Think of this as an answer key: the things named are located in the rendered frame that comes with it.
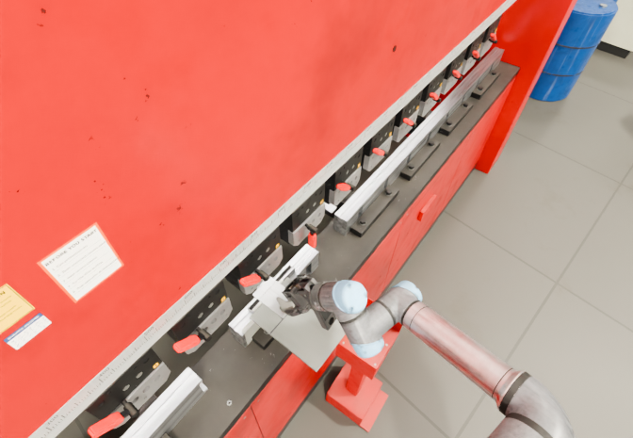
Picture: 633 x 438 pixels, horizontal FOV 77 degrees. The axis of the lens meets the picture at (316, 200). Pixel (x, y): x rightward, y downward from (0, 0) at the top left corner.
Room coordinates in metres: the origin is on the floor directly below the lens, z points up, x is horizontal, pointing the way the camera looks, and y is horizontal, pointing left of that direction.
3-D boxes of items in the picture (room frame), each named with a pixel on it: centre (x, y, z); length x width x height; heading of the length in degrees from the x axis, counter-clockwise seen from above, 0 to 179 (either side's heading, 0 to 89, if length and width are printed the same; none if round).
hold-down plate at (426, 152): (1.38, -0.48, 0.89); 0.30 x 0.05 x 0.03; 144
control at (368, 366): (0.58, -0.21, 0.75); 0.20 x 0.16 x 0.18; 146
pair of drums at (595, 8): (3.69, -2.31, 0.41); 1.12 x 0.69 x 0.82; 135
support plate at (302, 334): (0.52, 0.04, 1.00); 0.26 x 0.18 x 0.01; 54
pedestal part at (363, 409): (0.56, -0.23, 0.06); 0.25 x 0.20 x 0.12; 56
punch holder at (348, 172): (0.91, -0.07, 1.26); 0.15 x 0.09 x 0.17; 144
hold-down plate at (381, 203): (1.06, -0.25, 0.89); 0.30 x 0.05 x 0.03; 144
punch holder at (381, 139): (1.07, -0.19, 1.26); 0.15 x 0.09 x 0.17; 144
